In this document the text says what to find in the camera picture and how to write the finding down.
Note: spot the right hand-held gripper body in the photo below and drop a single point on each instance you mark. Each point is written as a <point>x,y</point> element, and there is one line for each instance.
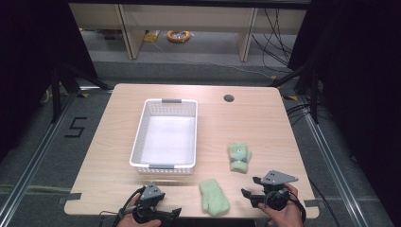
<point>277,179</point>

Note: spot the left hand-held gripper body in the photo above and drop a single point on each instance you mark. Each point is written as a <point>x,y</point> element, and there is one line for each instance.
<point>150,191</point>

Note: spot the green mitten with bear face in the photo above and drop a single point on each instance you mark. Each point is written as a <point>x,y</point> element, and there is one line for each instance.
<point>239,157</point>

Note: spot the plain green mitten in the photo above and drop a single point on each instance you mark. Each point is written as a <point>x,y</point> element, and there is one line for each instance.
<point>213,197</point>

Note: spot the white plastic basket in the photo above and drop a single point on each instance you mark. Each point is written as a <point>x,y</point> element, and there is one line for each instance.
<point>165,138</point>

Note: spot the person's left hand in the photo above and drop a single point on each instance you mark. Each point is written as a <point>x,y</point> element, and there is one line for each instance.
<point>127,221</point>

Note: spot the person's right hand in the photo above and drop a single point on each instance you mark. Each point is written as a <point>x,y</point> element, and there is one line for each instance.
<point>285,217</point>

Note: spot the grey tape strip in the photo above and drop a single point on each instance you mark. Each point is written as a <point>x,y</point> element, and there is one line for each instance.
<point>312,203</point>
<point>73,196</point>

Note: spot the yellow black floor tape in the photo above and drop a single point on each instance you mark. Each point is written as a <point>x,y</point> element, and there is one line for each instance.
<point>83,95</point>
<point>290,97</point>

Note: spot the black metal stand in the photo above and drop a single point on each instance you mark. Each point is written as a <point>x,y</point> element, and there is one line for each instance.
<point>57,94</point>
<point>313,91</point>

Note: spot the yellow packet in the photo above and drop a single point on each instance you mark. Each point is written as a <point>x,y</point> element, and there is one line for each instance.
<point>151,36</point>

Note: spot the beige wooden shelf unit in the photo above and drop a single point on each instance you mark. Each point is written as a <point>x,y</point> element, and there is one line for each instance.
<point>189,22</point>

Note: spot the aluminium floor rail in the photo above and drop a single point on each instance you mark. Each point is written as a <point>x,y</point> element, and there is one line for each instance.
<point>34,157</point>
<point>334,160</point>

